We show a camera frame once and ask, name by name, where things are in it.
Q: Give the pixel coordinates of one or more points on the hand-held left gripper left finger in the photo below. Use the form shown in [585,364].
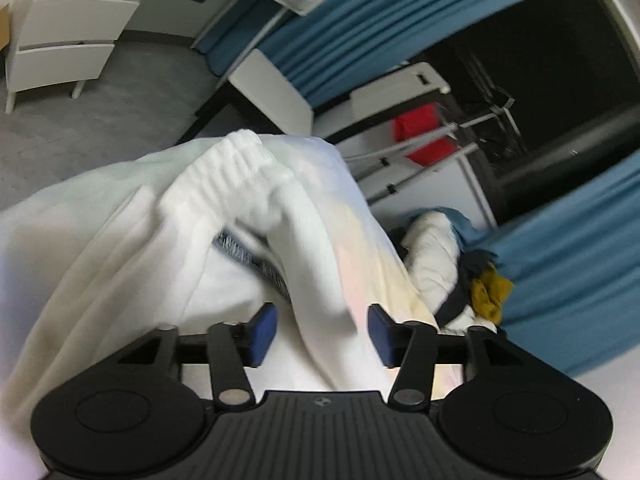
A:
[262,332]

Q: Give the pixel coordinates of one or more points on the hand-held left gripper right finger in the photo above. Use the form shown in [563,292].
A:
[377,335]

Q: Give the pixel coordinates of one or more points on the white sweatpants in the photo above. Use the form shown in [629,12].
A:
[100,260]

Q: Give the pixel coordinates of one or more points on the dark cloth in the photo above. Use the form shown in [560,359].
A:
[457,305]

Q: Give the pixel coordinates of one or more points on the pastel tie-dye bed sheet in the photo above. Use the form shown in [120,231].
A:
[360,225]

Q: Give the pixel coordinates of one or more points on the garment steamer stand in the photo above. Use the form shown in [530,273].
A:
[430,160]

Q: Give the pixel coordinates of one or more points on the red cloth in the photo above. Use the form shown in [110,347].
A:
[425,132]

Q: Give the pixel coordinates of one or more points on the dark window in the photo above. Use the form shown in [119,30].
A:
[550,60]

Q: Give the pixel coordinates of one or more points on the white dressing table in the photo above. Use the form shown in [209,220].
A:
[75,20]

